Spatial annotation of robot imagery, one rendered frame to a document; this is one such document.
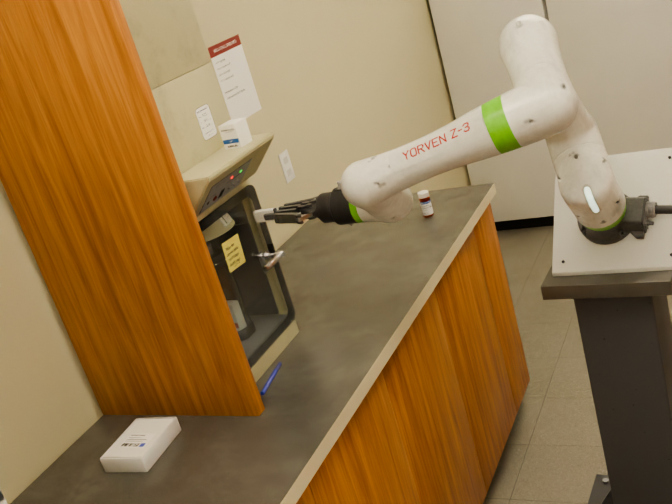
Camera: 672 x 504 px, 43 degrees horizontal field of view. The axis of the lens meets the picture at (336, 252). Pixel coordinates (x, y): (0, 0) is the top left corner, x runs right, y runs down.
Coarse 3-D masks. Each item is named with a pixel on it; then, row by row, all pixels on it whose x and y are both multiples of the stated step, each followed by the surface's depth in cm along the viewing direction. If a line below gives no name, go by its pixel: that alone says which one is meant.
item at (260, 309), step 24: (240, 192) 214; (216, 216) 205; (240, 216) 213; (216, 240) 204; (240, 240) 213; (264, 240) 222; (216, 264) 203; (264, 264) 221; (240, 288) 211; (264, 288) 220; (240, 312) 210; (264, 312) 219; (288, 312) 230; (240, 336) 209; (264, 336) 219
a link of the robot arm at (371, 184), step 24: (456, 120) 179; (480, 120) 174; (408, 144) 183; (432, 144) 179; (456, 144) 177; (480, 144) 175; (360, 168) 186; (384, 168) 183; (408, 168) 182; (432, 168) 181; (360, 192) 186; (384, 192) 185
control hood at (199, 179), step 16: (256, 144) 204; (208, 160) 201; (224, 160) 196; (240, 160) 198; (256, 160) 211; (192, 176) 190; (208, 176) 186; (224, 176) 194; (192, 192) 189; (208, 192) 191; (208, 208) 199
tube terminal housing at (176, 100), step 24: (192, 72) 203; (168, 96) 194; (192, 96) 202; (216, 96) 211; (168, 120) 193; (192, 120) 201; (216, 120) 210; (192, 144) 200; (216, 144) 209; (288, 336) 231; (264, 360) 220
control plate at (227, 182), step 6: (246, 162) 203; (240, 168) 202; (246, 168) 207; (234, 174) 200; (240, 174) 205; (222, 180) 194; (228, 180) 199; (234, 180) 204; (240, 180) 209; (216, 186) 193; (222, 186) 198; (228, 186) 202; (234, 186) 208; (210, 192) 192; (216, 192) 196; (228, 192) 206; (210, 198) 195; (204, 204) 194; (210, 204) 198; (204, 210) 197
